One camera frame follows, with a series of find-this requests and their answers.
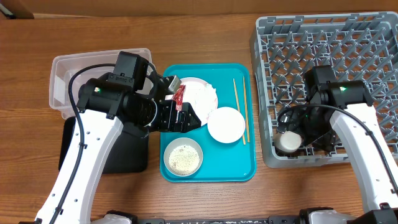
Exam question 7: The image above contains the red snack wrapper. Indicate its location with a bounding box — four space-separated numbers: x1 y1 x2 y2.
172 85 186 111

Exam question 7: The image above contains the white cup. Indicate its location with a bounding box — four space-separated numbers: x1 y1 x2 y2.
273 131 302 154

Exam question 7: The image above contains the grey bowl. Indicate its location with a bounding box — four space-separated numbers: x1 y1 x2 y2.
163 138 203 177

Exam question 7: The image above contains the white rice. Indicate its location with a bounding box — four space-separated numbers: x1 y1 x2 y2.
168 145 200 175

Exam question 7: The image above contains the white tissue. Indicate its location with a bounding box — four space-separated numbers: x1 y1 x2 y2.
195 84 217 107

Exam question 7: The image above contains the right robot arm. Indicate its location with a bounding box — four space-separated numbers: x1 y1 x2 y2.
274 65 397 223

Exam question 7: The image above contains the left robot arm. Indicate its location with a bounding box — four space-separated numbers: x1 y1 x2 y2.
34 51 201 223

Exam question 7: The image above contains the grey dishwasher rack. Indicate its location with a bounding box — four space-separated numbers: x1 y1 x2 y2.
250 12 397 168

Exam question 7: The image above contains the large white plate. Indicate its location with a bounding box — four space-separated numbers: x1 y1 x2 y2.
181 77 218 126

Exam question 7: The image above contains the white bowl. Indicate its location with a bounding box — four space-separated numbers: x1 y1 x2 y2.
207 107 246 144

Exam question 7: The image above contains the black plastic tray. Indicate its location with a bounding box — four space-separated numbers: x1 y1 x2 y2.
58 116 150 174

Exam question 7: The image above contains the left wooden chopstick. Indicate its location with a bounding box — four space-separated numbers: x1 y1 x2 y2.
233 78 246 145

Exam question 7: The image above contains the wooden chopstick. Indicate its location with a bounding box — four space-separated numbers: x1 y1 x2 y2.
233 78 246 145
243 76 250 143

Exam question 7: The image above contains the teal plastic tray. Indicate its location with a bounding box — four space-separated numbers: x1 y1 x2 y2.
160 63 257 182

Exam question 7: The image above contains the right wooden chopstick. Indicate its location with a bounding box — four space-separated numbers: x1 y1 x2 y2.
243 76 250 143

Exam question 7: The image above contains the clear plastic bin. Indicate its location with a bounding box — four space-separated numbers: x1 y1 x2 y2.
49 48 153 119

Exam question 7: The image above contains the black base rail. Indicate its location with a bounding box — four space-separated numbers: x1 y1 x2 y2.
137 215 298 224

